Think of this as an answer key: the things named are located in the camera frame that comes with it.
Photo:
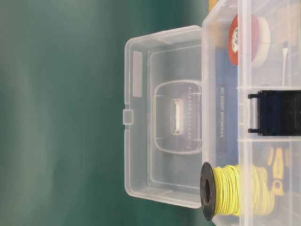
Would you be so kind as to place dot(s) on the yellow wire spool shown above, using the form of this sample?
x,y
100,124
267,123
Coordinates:
x,y
219,191

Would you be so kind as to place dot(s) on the black toolbox handle latch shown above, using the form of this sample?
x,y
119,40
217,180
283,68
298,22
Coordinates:
x,y
278,113

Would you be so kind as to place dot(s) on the blue flat package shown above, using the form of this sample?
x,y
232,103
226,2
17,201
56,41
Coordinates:
x,y
227,110

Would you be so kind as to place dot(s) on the clear plastic toolbox lid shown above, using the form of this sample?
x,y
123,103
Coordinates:
x,y
163,116

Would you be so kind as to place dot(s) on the white flat screwdriver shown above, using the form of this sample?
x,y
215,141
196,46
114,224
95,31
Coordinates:
x,y
284,53

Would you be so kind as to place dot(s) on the clear plastic toolbox base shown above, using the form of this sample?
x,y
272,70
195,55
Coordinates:
x,y
284,18

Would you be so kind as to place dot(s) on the yellow black handled nipper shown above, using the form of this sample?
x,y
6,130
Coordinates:
x,y
279,165

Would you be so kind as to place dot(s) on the red and white tape roll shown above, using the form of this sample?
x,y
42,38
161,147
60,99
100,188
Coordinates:
x,y
257,35

